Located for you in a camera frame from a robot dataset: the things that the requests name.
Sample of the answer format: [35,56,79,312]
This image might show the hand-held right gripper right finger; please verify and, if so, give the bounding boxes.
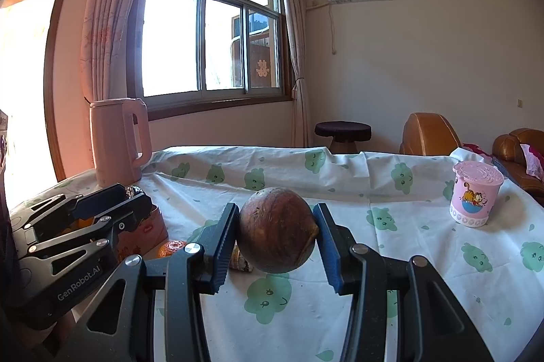
[312,203,496,362]

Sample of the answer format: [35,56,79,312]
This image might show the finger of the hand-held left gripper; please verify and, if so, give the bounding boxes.
[20,193,154,259]
[11,184,127,242]

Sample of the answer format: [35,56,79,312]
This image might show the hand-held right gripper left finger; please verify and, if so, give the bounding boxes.
[47,202,241,362]

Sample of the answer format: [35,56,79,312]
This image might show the pink tin box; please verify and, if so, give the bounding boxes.
[70,186,169,261]

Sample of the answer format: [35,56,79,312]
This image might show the round brown taro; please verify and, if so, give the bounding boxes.
[237,187,319,274]

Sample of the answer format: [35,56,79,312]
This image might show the orange mandarin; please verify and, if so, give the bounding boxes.
[158,241,187,258]

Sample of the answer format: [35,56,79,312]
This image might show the pink electric kettle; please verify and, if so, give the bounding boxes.
[88,98,153,188]

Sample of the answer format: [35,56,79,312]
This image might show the white cloud print tablecloth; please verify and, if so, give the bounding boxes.
[11,145,544,362]

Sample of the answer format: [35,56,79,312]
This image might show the wooden glass door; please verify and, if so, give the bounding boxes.
[0,0,98,193]

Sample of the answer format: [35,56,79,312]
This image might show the dark round stool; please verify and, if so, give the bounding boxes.
[314,121,372,155]

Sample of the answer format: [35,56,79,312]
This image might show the brown leather armchair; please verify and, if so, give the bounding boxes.
[399,112,463,156]

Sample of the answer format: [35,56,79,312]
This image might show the pink cartoon cup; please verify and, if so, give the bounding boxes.
[449,160,505,229]

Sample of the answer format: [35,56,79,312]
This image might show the sliding glass window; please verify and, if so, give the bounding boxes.
[127,0,294,120]

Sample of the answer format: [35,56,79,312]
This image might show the magenta cloth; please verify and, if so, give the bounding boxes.
[462,143,494,165]

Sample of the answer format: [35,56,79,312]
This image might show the pink floral curtain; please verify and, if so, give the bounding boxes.
[81,0,164,103]

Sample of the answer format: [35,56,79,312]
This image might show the brown leather sofa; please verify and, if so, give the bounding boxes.
[492,128,544,205]

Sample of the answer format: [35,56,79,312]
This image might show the pale tied curtain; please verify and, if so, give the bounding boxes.
[281,0,313,148]

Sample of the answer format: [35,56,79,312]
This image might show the white air conditioner pipe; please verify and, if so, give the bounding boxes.
[306,1,338,56]

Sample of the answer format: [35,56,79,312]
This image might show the pink cloth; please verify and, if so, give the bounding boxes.
[521,143,544,180]

